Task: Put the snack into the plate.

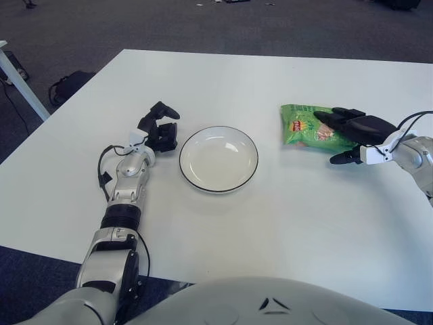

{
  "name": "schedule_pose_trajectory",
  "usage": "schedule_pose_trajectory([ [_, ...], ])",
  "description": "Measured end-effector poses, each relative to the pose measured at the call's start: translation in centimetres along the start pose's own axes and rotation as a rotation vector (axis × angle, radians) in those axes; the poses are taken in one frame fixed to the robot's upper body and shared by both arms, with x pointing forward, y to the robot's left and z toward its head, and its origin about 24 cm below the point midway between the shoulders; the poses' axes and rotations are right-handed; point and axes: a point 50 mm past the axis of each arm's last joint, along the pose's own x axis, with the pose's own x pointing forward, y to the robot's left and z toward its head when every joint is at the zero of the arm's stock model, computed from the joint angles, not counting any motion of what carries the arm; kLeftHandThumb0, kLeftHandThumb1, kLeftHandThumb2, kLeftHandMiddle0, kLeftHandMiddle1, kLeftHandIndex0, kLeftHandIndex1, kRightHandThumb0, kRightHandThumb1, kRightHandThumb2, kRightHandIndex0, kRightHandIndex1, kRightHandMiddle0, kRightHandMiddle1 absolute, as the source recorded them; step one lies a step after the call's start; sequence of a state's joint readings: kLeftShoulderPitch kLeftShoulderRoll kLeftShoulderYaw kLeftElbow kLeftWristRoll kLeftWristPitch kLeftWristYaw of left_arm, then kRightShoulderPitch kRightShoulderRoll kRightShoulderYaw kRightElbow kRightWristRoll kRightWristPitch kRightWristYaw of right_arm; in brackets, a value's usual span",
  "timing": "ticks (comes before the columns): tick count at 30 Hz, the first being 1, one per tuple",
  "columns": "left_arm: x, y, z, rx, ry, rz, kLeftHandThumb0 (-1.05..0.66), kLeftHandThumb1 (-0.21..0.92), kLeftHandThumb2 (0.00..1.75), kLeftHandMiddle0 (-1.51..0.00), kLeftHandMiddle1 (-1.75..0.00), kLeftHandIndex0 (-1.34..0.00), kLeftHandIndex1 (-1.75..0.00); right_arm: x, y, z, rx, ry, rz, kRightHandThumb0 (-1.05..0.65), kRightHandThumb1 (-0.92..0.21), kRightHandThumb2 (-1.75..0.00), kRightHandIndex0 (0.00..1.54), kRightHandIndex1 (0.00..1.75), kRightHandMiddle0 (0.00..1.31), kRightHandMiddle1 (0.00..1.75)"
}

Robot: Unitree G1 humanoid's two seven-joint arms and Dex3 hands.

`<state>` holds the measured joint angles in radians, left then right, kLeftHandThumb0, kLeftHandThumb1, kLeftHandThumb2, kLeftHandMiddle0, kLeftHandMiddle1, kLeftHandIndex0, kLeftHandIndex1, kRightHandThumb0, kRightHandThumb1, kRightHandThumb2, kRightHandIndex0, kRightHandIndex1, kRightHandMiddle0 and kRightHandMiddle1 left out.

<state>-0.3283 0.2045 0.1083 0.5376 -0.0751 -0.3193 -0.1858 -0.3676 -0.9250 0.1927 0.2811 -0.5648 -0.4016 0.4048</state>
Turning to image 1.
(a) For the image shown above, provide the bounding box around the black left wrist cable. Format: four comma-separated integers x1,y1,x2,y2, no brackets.
97,144,128,200

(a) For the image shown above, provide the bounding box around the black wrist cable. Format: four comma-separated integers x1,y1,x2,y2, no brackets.
387,110,433,153
97,144,128,200

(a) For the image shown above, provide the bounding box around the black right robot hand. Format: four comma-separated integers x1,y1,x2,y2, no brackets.
313,106,399,166

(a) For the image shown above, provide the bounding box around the black backpack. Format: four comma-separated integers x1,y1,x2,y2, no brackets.
49,70,97,106

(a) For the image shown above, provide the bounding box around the green snack chips bag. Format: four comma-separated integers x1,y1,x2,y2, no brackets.
280,103,359,152

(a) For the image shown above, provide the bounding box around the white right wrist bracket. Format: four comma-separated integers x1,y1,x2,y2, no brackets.
359,130,417,166

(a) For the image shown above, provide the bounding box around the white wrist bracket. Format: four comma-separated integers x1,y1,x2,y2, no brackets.
128,130,150,152
359,130,417,166

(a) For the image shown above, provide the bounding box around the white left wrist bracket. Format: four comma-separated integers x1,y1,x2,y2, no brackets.
128,130,150,152

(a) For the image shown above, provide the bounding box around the white plate black rim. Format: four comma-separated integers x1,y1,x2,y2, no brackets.
179,125,260,196

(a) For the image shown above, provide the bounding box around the white table leg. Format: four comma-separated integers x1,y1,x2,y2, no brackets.
0,40,51,122

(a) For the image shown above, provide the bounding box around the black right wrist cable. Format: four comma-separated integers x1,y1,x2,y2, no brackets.
387,110,433,153

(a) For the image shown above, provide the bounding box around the grey robot torso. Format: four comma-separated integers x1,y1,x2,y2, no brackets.
114,276,417,325

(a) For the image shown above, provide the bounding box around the black device box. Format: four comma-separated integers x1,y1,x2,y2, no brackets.
5,50,30,82

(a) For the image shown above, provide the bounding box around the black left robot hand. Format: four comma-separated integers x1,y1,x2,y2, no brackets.
137,100,181,154

